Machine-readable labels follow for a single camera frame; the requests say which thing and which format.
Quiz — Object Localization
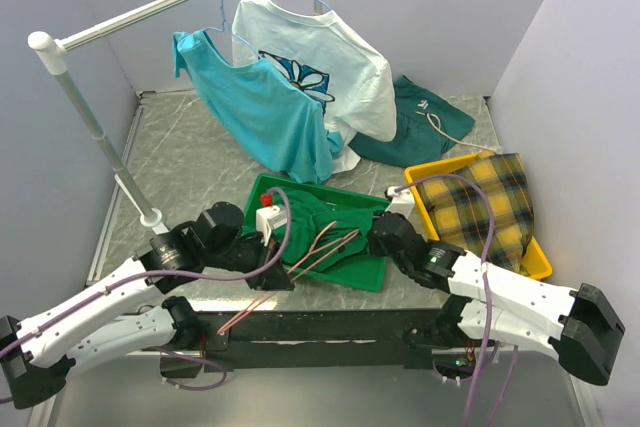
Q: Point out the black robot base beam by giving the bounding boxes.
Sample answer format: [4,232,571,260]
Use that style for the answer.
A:
[162,297,481,370]

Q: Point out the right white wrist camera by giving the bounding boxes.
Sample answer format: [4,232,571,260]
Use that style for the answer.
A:
[385,186,415,218]

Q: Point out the pink wire hanger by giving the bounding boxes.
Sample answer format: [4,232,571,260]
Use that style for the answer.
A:
[216,222,359,335]

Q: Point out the green t shirt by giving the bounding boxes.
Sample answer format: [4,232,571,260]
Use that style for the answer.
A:
[281,188,383,272]

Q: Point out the turquoise t shirt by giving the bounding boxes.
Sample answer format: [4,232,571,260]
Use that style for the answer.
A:
[172,30,343,183]

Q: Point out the yellow plaid cloth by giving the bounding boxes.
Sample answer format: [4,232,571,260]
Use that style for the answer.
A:
[418,153,534,273]

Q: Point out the yellow plastic tray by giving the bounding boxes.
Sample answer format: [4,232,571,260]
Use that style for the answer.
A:
[405,152,552,280]

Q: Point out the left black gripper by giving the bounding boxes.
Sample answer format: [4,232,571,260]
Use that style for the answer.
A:
[204,228,295,290]

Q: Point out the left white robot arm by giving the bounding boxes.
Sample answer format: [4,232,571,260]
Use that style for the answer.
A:
[1,202,293,410]

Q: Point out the dark teal shorts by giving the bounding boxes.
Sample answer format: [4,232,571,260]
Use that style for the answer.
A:
[349,76,475,167]

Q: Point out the blue wire hanger left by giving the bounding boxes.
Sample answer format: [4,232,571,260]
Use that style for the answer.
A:
[208,0,261,59]

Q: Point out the green plastic tray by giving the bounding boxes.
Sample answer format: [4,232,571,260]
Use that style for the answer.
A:
[245,174,389,292]

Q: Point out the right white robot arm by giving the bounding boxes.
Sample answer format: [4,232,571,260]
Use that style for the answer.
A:
[367,212,625,386]

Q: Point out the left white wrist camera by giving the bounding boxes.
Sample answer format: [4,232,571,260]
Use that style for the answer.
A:
[255,193,289,246]

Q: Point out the metal clothes rack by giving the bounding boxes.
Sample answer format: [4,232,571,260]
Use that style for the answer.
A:
[26,0,326,248]

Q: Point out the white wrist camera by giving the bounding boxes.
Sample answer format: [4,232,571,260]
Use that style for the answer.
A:
[385,186,415,218]
[255,193,289,246]

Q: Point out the white flower print t shirt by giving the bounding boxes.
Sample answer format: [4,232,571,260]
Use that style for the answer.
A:
[232,0,396,173]

